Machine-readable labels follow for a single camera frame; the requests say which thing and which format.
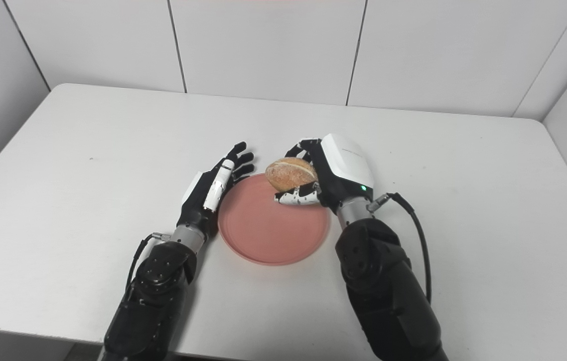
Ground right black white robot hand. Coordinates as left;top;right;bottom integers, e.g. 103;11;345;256
274;133;375;214

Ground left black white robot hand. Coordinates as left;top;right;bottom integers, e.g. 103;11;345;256
177;142;255;237

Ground brown bread roll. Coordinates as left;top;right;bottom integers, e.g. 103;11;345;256
265;157;319;193

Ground pink round plate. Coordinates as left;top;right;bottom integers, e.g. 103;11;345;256
217;173;330;266

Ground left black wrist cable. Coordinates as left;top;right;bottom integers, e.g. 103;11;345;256
125;232;172;294

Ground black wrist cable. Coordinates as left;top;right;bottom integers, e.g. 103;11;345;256
367;193;433;304
125;232;172;294

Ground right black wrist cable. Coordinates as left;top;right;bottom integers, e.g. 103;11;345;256
367;193;433;304

